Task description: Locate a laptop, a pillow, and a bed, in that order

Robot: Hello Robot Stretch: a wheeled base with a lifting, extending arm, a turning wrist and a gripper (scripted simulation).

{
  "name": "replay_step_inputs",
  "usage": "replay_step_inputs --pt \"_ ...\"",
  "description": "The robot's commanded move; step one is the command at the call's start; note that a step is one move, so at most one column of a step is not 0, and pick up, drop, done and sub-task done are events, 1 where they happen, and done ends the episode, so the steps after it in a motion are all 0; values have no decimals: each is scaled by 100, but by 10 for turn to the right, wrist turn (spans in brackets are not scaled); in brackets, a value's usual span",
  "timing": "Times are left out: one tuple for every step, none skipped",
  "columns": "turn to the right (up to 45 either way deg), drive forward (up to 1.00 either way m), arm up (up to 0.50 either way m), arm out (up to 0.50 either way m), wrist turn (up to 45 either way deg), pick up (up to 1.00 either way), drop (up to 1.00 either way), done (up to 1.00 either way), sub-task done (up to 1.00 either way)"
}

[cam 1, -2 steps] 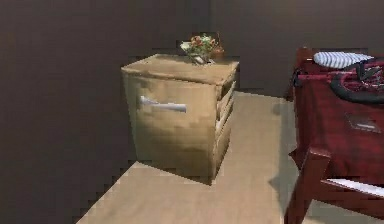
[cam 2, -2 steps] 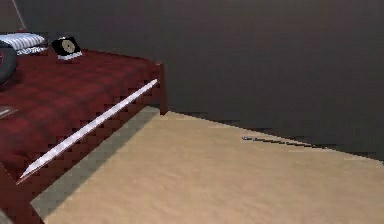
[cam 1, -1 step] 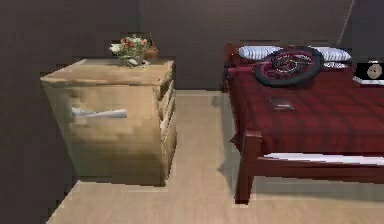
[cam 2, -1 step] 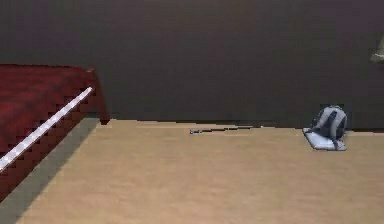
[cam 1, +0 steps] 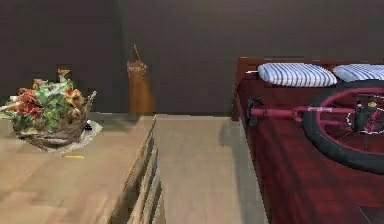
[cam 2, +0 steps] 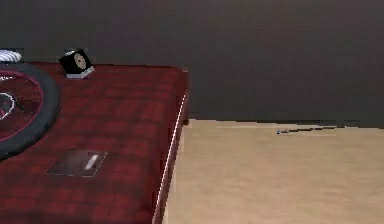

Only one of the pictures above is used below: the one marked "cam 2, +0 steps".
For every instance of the red plaid bed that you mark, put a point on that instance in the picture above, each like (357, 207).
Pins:
(126, 110)

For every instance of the white striped pillow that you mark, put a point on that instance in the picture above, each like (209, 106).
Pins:
(9, 56)

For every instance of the dark flat mobile phone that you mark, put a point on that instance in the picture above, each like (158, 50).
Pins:
(78, 163)

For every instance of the black cube alarm clock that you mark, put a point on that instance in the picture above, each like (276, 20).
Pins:
(76, 63)

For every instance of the black tennis racket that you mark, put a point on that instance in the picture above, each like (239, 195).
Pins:
(50, 106)

